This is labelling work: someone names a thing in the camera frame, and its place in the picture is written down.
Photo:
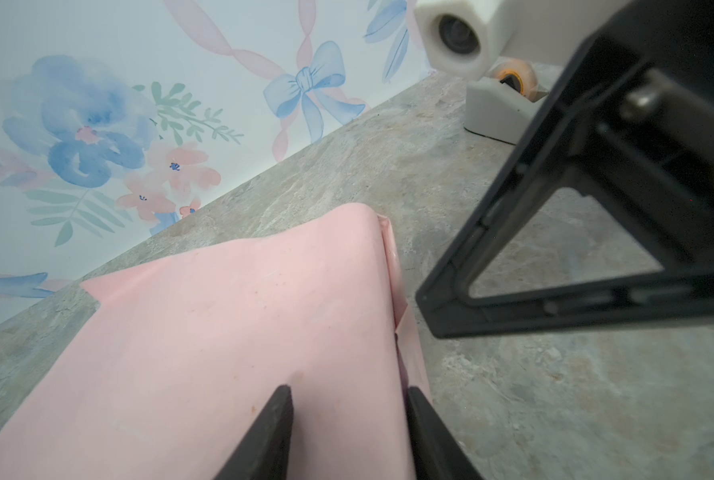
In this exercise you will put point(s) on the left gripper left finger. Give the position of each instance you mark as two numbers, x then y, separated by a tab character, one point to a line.
263	452

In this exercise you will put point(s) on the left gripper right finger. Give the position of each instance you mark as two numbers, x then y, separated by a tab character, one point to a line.
436	454

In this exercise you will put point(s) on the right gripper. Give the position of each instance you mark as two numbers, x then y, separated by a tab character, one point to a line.
664	109

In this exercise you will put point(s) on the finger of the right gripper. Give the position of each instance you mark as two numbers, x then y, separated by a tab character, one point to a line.
551	248

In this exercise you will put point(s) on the purple wrapping paper sheet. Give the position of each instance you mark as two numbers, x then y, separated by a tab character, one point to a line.
168	375

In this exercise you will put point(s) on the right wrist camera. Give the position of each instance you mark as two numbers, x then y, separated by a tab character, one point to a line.
465	38

